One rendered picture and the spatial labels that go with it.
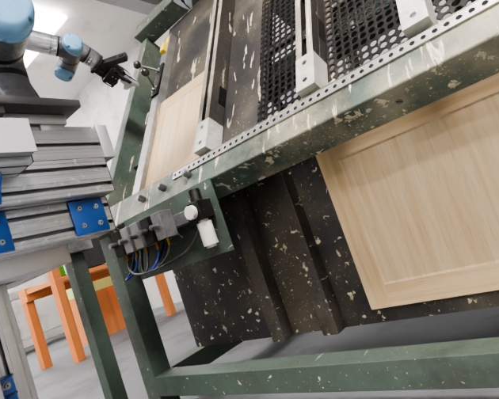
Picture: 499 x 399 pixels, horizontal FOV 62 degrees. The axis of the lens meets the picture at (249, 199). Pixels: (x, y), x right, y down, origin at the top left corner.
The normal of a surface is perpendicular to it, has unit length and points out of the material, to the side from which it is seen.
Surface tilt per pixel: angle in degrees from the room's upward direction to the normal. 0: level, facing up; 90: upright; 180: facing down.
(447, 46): 58
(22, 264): 90
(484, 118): 90
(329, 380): 90
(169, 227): 90
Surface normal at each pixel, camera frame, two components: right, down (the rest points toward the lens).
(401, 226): -0.60, 0.14
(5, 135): 0.74, -0.31
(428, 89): -0.04, 0.87
